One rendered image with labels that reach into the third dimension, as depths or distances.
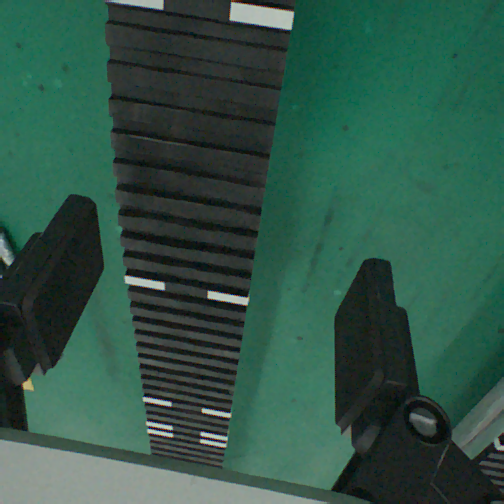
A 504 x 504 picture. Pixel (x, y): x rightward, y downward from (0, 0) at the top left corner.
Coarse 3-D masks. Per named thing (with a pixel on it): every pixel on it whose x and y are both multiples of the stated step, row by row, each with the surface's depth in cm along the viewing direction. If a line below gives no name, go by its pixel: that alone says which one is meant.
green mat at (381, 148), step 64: (0, 0) 14; (64, 0) 14; (320, 0) 13; (384, 0) 13; (448, 0) 12; (0, 64) 16; (64, 64) 15; (320, 64) 14; (384, 64) 14; (448, 64) 14; (0, 128) 17; (64, 128) 17; (320, 128) 16; (384, 128) 15; (448, 128) 15; (0, 192) 20; (64, 192) 19; (320, 192) 17; (384, 192) 17; (448, 192) 16; (0, 256) 23; (256, 256) 20; (320, 256) 20; (384, 256) 19; (448, 256) 19; (128, 320) 25; (256, 320) 23; (320, 320) 23; (448, 320) 21; (64, 384) 32; (128, 384) 30; (256, 384) 28; (320, 384) 27; (448, 384) 25; (128, 448) 38; (256, 448) 34; (320, 448) 32
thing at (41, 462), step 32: (0, 448) 7; (32, 448) 7; (64, 448) 7; (96, 448) 7; (0, 480) 6; (32, 480) 6; (64, 480) 6; (96, 480) 7; (128, 480) 7; (160, 480) 7; (192, 480) 7; (224, 480) 7; (256, 480) 7
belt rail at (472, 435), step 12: (492, 396) 24; (480, 408) 25; (492, 408) 24; (468, 420) 26; (480, 420) 25; (492, 420) 25; (456, 432) 27; (468, 432) 26; (480, 432) 26; (492, 432) 23; (456, 444) 27; (468, 444) 27; (480, 444) 24; (468, 456) 25
